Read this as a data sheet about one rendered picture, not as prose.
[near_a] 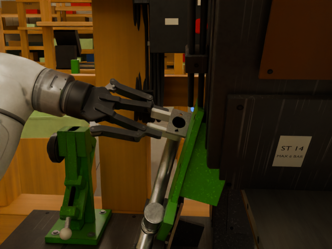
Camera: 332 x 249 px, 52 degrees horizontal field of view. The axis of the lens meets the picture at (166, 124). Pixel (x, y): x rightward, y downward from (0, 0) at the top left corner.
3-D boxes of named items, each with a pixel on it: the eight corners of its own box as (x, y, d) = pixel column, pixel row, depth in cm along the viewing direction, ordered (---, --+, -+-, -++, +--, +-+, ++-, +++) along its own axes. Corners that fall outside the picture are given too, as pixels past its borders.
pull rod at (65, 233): (69, 242, 78) (67, 220, 76) (58, 242, 78) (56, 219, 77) (77, 229, 83) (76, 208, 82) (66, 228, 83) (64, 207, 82)
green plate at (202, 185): (208, 234, 60) (246, 123, 54) (163, 221, 60) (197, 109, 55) (206, 204, 71) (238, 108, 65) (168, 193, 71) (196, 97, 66)
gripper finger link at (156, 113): (150, 117, 71) (151, 114, 71) (182, 126, 71) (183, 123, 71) (151, 110, 68) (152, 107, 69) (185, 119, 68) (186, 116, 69)
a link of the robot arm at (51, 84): (48, 58, 67) (76, 66, 67) (56, 84, 75) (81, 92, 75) (27, 95, 63) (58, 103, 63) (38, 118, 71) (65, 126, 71)
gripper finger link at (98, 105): (96, 101, 67) (93, 106, 67) (147, 124, 66) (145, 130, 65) (98, 111, 71) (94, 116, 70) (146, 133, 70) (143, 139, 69)
